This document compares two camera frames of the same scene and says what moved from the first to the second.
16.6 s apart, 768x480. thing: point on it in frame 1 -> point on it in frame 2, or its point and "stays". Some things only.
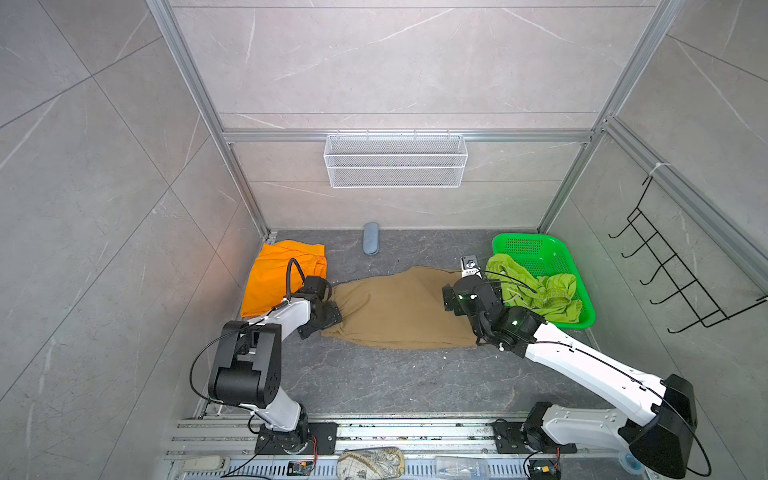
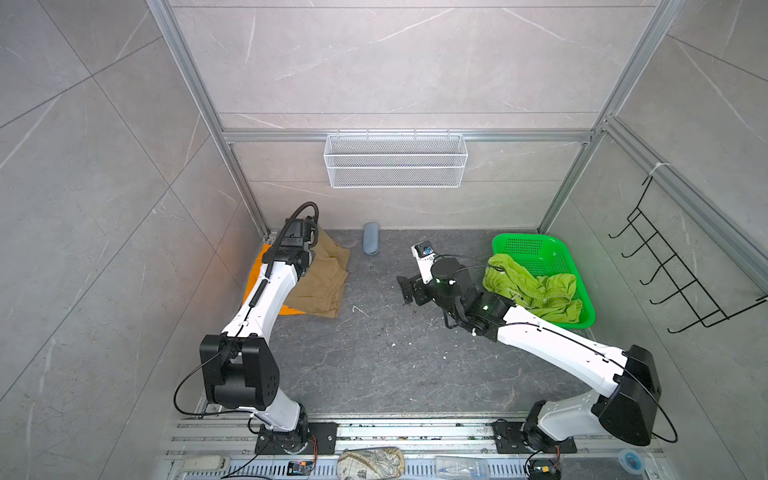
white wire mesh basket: [396, 160] stays
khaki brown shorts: [399, 309] -> [319, 290]
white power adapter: [207, 463] stays
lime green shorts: [550, 295] stays
